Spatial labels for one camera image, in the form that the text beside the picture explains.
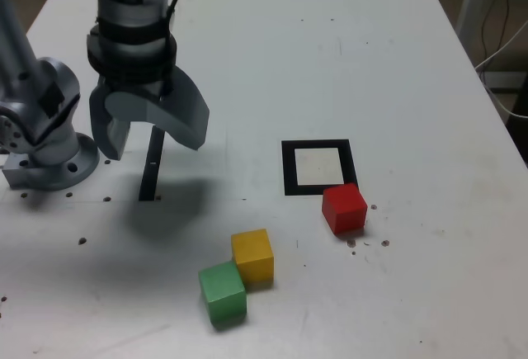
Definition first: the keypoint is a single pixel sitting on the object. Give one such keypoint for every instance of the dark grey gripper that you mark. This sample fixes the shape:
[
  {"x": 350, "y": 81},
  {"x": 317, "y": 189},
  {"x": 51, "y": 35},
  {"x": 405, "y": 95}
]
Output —
[{"x": 136, "y": 88}]

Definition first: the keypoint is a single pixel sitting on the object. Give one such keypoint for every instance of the yellow cube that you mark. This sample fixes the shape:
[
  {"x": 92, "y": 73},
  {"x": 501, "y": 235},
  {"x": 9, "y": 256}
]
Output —
[{"x": 253, "y": 256}]

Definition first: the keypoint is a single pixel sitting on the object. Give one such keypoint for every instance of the green cube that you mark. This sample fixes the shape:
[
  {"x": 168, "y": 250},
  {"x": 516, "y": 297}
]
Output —
[{"x": 222, "y": 293}]

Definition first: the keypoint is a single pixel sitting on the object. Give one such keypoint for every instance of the red cube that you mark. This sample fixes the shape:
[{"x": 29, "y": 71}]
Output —
[{"x": 344, "y": 210}]

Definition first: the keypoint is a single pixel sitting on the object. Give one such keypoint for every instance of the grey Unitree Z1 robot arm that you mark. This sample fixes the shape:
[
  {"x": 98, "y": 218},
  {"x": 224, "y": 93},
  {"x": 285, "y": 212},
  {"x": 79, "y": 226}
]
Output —
[{"x": 119, "y": 8}]

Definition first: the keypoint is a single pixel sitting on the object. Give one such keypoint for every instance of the black tape square outline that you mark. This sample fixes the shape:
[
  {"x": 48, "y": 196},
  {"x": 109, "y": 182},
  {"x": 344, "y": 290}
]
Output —
[{"x": 288, "y": 169}]

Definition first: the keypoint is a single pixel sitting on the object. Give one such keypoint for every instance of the black tape strip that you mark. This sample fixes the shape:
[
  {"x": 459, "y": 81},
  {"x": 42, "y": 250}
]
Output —
[{"x": 149, "y": 177}]

